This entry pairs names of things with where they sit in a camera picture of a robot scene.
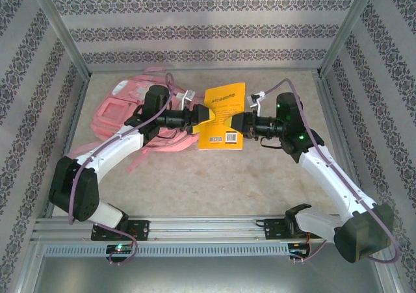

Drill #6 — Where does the yellow book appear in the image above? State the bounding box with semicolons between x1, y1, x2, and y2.
190;81;247;151

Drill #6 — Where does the pink backpack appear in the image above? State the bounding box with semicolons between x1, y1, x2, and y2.
70;66;201;173

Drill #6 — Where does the right controller board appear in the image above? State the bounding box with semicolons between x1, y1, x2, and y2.
288;242;310;259

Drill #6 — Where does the controller board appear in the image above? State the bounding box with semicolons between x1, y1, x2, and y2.
106;244;134;255
288;242;310;259

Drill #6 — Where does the left controller board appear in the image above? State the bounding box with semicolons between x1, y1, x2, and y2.
106;244;134;255

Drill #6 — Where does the grey metal panel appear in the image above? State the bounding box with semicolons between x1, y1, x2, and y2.
31;255;389;293

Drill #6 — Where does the aluminium side rail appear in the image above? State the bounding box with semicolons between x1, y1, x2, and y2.
313;71;370;214

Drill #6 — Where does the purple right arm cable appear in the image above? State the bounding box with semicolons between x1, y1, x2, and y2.
263;78;400;264

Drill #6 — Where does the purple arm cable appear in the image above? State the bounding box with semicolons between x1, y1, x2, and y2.
68;72;183;267
263;78;400;264

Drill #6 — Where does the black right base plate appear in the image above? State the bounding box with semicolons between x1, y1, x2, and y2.
255;218;324;241

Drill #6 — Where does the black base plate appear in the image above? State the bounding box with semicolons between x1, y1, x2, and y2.
90;220;150;242
255;218;324;241

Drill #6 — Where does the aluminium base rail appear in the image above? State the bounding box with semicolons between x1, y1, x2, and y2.
31;215;382;242

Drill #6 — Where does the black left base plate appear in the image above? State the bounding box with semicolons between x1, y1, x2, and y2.
90;220;150;242

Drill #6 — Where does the slotted metal cable duct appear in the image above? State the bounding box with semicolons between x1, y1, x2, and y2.
42;242;291;258

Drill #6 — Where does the aluminium frame post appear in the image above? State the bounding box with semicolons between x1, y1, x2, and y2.
25;0;92;81
317;0;381;79

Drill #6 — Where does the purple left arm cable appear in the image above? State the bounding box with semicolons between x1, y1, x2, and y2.
68;72;183;267

